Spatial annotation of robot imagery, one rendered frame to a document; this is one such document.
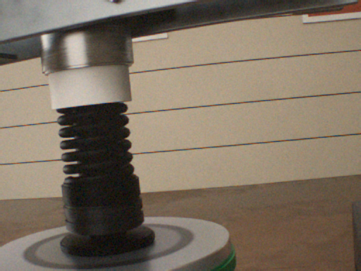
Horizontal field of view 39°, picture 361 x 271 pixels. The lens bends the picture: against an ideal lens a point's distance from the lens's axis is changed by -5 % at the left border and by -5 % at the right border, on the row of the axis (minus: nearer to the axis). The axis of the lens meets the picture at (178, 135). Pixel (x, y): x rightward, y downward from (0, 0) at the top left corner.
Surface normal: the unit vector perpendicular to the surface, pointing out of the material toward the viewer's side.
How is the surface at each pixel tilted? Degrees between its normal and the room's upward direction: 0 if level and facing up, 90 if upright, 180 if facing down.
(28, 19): 90
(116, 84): 90
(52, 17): 90
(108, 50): 90
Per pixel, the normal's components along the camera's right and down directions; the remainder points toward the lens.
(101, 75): 0.44, 0.00
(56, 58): -0.49, 0.10
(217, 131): -0.18, 0.07
